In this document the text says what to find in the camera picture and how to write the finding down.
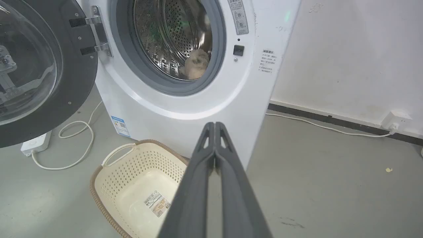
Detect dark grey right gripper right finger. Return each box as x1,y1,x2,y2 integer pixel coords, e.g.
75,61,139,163
215,122,273,238

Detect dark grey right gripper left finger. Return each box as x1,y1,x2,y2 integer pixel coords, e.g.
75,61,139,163
157,122,215,238

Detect white front-load washing machine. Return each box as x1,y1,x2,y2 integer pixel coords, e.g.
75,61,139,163
77,0,302,171

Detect round black washing machine door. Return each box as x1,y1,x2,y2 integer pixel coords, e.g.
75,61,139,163
0,0,113,148

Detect cream perforated laundry basket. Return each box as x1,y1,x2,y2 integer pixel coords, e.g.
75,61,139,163
90,139,190,238

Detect beige cloth in drum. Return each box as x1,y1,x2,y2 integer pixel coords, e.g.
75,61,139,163
179,49,211,80

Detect white power strip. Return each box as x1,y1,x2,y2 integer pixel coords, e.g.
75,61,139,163
20,130,53,157

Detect white wall socket cable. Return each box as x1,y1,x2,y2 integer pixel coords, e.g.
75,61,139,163
265,113,397,138

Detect white power strip cable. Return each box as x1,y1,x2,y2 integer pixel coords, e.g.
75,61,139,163
31,100,104,171

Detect white wall socket box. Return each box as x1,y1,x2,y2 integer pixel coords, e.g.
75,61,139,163
381,111,413,134

